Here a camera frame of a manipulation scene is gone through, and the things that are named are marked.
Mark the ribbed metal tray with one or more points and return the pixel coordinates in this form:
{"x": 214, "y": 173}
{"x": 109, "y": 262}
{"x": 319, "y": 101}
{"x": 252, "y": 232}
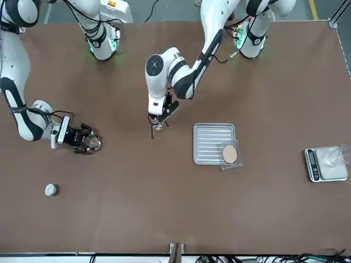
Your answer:
{"x": 208, "y": 142}

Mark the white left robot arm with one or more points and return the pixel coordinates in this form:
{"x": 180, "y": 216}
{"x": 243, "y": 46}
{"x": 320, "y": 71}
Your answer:
{"x": 214, "y": 16}

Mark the silver digital scale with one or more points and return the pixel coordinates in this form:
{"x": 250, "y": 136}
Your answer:
{"x": 329, "y": 167}

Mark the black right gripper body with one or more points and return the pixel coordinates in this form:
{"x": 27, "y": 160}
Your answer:
{"x": 74, "y": 136}

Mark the aluminium profile post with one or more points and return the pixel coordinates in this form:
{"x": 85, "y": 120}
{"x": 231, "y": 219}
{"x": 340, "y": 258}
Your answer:
{"x": 176, "y": 254}

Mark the small glass beaker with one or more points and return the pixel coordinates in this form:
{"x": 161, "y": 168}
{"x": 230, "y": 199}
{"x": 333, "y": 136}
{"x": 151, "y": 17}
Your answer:
{"x": 94, "y": 143}

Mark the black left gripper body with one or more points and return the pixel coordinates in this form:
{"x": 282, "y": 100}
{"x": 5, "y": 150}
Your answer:
{"x": 168, "y": 100}

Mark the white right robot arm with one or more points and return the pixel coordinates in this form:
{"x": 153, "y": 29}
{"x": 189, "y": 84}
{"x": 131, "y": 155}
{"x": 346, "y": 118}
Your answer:
{"x": 16, "y": 63}

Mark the white cabinet yellow label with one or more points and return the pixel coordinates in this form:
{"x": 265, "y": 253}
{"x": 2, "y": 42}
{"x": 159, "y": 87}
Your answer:
{"x": 118, "y": 11}

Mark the white lamp cap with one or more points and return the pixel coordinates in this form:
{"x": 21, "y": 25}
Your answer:
{"x": 50, "y": 189}

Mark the glass alcohol lamp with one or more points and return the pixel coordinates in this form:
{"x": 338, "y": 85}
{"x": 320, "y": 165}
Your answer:
{"x": 158, "y": 128}

